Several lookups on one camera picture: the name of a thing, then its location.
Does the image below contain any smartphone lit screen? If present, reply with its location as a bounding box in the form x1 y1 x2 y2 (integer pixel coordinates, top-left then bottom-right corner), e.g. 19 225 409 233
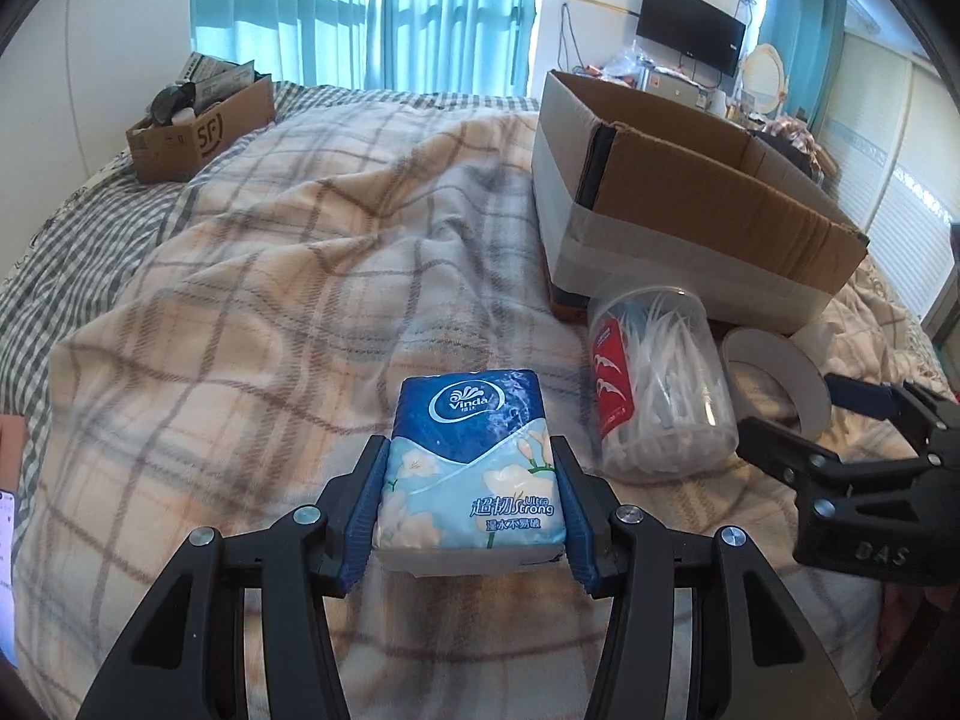
0 491 16 665

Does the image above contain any teal curtain right window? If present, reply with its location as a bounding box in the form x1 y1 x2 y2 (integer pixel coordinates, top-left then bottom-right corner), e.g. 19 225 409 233
758 0 848 125

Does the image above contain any white sliding wardrobe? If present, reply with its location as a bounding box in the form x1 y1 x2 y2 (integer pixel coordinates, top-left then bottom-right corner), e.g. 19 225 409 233
815 32 958 319

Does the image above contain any brown leather wallet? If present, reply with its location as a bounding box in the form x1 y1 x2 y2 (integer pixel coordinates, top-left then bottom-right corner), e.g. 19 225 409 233
0 415 29 496

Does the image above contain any small SF cardboard box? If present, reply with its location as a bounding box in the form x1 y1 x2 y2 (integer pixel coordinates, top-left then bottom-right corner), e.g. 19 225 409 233
125 52 275 184

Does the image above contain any black wall television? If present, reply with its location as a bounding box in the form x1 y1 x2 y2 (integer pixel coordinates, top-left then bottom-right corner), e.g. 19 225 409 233
636 0 747 76

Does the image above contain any white oval mirror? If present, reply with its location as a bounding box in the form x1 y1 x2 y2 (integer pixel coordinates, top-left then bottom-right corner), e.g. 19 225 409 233
739 44 788 115

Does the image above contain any clear cotton swab jar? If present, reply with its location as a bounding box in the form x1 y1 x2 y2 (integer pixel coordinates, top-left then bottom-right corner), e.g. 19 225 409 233
587 286 737 478

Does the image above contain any plaid beige blanket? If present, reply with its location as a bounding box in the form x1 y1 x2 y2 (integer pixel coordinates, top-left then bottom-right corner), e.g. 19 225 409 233
13 114 947 718

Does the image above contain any blue tissue pack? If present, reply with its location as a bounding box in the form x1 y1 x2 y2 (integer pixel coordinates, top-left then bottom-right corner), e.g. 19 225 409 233
373 369 566 577

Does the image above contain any white tape roll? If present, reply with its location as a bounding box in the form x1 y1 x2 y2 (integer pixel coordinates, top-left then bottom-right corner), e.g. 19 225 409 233
719 327 832 440

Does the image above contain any checked grey bedsheet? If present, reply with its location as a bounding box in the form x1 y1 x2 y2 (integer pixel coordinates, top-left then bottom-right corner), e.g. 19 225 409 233
2 82 539 525

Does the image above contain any large teal curtain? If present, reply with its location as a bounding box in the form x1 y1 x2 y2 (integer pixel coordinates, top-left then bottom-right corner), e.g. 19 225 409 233
190 0 535 96

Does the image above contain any open brown cardboard box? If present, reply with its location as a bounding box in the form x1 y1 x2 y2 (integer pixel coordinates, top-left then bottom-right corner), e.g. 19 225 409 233
532 71 869 333

